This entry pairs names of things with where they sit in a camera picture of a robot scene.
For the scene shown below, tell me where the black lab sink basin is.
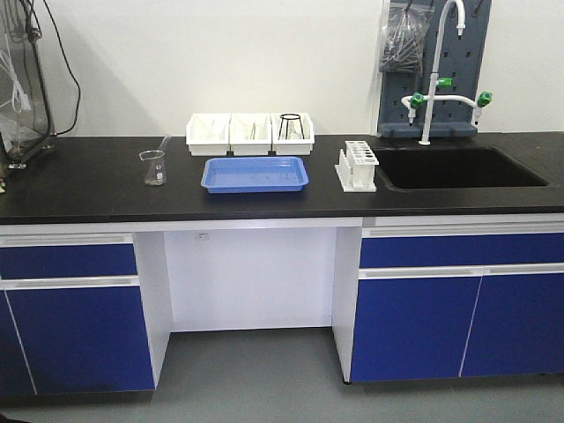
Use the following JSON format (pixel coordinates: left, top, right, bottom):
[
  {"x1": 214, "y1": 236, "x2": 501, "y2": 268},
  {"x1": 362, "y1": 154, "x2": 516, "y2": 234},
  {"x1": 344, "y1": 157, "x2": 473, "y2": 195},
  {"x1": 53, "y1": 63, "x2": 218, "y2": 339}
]
[{"x1": 375, "y1": 147, "x2": 549, "y2": 190}]

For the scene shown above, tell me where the white storage bin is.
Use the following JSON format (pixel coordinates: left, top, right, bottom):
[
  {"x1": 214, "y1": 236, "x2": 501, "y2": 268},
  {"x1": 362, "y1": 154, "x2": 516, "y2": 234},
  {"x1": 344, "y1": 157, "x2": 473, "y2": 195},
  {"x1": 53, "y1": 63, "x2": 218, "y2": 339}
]
[
  {"x1": 229, "y1": 113, "x2": 272, "y2": 156},
  {"x1": 186, "y1": 113, "x2": 231, "y2": 156},
  {"x1": 270, "y1": 113, "x2": 315, "y2": 156}
]

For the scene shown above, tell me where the white test tube rack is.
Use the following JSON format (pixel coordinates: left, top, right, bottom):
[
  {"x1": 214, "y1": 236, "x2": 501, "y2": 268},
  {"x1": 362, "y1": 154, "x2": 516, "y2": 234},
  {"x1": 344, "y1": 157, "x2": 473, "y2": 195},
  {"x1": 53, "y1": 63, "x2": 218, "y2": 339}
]
[{"x1": 335, "y1": 140, "x2": 379, "y2": 192}]

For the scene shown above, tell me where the blue plastic tray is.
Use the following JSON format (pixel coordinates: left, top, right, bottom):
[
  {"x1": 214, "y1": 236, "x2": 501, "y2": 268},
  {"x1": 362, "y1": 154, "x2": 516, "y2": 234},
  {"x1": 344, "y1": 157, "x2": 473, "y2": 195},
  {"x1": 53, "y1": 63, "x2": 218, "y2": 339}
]
[{"x1": 201, "y1": 156, "x2": 309, "y2": 194}]

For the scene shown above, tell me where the middle white storage bin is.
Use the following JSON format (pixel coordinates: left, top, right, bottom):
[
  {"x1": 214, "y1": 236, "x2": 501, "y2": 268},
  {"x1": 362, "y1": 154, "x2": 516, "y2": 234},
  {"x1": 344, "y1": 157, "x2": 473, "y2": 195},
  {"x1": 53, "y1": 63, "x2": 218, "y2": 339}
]
[{"x1": 229, "y1": 113, "x2": 272, "y2": 156}]

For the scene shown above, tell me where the left blue cabinet door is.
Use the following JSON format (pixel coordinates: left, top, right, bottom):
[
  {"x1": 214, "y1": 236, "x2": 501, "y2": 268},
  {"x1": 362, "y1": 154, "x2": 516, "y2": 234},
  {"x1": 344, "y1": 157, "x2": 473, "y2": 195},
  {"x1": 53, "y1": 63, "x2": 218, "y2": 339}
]
[{"x1": 7, "y1": 286, "x2": 155, "y2": 395}]

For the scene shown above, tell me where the middle blue cabinet door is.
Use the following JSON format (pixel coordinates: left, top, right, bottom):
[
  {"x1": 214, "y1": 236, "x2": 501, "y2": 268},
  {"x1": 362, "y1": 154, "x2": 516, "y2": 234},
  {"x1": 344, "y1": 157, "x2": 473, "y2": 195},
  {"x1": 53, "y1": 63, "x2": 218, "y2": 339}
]
[{"x1": 351, "y1": 276, "x2": 481, "y2": 382}]

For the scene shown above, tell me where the glass stirring rod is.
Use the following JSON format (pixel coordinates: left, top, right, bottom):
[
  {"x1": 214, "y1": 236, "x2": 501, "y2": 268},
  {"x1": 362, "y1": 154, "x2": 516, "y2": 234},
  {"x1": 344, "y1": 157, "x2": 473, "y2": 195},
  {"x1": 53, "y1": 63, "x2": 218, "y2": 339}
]
[{"x1": 155, "y1": 134, "x2": 172, "y2": 172}]

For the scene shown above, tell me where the black hanging cable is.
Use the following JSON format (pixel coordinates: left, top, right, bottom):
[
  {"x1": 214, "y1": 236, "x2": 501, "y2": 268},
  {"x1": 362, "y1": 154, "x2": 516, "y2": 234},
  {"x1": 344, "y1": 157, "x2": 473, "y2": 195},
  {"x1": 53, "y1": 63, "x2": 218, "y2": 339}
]
[{"x1": 42, "y1": 0, "x2": 82, "y2": 137}]

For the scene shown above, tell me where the black wire tripod stand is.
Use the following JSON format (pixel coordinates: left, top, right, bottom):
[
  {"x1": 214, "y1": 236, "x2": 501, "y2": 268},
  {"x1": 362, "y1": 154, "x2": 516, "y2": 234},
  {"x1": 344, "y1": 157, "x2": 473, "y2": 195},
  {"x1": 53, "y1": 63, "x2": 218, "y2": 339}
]
[{"x1": 278, "y1": 113, "x2": 305, "y2": 140}]

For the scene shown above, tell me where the plastic bag of pegs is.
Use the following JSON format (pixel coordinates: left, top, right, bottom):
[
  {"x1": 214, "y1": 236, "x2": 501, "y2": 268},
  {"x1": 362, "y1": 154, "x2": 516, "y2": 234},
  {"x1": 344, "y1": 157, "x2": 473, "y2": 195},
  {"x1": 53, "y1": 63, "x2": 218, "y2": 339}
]
[{"x1": 379, "y1": 1, "x2": 434, "y2": 74}]

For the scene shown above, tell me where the right white storage bin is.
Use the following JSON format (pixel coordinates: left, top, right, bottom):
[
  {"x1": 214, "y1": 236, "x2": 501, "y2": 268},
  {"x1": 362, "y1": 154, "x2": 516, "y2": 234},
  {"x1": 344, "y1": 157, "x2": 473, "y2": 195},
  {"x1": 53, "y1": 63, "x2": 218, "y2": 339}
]
[{"x1": 270, "y1": 113, "x2": 315, "y2": 156}]

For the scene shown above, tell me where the clear acrylic enclosure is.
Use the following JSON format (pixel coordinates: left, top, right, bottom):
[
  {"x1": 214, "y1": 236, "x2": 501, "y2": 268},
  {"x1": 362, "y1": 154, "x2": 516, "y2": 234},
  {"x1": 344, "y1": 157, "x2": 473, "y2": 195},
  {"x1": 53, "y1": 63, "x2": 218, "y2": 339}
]
[{"x1": 1, "y1": 1, "x2": 52, "y2": 175}]

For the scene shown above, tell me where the clear glass beaker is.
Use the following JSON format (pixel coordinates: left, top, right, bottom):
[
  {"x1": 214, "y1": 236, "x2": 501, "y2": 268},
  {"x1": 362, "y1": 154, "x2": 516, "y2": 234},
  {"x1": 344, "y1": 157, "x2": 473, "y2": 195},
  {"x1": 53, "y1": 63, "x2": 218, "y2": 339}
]
[{"x1": 138, "y1": 150, "x2": 167, "y2": 186}]

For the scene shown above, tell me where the right blue cabinet door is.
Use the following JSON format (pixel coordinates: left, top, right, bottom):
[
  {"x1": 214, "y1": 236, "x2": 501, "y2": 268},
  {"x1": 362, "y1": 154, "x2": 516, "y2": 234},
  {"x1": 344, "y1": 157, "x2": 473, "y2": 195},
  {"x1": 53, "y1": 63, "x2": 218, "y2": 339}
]
[{"x1": 462, "y1": 273, "x2": 563, "y2": 377}]

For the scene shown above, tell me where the right blue drawer front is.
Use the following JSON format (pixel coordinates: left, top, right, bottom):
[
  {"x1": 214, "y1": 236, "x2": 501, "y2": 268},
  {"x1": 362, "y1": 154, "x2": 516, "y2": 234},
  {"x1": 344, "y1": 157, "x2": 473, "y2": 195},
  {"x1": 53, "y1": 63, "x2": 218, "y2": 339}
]
[{"x1": 360, "y1": 233, "x2": 563, "y2": 268}]

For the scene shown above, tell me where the blue cabinet door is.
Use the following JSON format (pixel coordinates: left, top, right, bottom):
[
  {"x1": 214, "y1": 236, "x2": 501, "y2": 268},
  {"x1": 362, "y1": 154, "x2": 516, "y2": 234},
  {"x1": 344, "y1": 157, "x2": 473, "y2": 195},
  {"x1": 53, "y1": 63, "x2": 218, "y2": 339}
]
[
  {"x1": 7, "y1": 286, "x2": 155, "y2": 395},
  {"x1": 462, "y1": 273, "x2": 563, "y2": 377},
  {"x1": 351, "y1": 276, "x2": 481, "y2": 382}
]

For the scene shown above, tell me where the blue drawer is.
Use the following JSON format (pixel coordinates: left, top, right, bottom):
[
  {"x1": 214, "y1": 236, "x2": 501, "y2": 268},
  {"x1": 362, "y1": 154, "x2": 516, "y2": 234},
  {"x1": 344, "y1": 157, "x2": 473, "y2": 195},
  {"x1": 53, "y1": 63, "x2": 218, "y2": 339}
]
[
  {"x1": 360, "y1": 233, "x2": 563, "y2": 268},
  {"x1": 1, "y1": 244, "x2": 137, "y2": 279}
]

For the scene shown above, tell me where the grey drying pegboard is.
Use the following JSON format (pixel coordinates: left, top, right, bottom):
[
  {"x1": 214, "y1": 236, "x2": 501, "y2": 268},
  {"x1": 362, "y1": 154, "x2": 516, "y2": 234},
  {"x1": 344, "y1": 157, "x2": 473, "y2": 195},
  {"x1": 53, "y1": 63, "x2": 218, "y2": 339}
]
[{"x1": 377, "y1": 1, "x2": 493, "y2": 138}]

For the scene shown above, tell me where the left blue drawer front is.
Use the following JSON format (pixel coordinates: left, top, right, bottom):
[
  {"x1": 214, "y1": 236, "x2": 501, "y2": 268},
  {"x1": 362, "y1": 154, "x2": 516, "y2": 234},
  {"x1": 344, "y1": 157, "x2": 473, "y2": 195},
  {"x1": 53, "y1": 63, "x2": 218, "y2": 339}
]
[{"x1": 1, "y1": 244, "x2": 137, "y2": 279}]

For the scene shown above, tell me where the white gooseneck lab faucet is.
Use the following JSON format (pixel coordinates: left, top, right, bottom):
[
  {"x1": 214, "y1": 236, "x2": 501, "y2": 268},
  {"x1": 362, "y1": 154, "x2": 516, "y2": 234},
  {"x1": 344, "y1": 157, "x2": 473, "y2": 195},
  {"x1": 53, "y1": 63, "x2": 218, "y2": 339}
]
[{"x1": 401, "y1": 0, "x2": 493, "y2": 145}]

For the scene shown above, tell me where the left white storage bin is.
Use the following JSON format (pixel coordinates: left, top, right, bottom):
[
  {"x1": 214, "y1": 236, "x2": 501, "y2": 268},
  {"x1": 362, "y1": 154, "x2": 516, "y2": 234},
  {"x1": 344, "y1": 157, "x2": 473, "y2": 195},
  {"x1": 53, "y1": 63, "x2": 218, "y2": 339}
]
[{"x1": 186, "y1": 113, "x2": 231, "y2": 156}]

